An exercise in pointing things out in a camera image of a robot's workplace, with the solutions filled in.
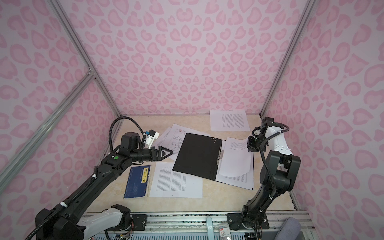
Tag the light blue handle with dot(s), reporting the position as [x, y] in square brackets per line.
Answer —
[210, 228]

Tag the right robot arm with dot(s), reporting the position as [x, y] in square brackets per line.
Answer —
[278, 175]

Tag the grey cloth roll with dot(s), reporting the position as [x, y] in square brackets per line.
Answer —
[290, 230]

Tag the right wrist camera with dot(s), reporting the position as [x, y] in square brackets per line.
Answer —
[261, 130]

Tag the front printed paper sheet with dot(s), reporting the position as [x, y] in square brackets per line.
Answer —
[167, 183]

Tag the orange and black folder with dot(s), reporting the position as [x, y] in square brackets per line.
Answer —
[199, 156]

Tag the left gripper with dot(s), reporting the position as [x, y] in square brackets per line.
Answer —
[159, 157]

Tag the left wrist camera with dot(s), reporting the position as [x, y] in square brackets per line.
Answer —
[132, 141]

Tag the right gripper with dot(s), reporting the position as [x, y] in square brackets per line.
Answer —
[251, 146]

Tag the blue book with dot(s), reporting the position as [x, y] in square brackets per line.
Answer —
[137, 183]

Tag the small red label bag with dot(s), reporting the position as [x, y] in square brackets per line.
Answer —
[225, 232]

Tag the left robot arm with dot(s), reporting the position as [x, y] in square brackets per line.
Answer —
[62, 222]

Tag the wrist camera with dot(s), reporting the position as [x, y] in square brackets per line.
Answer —
[132, 141]
[261, 130]

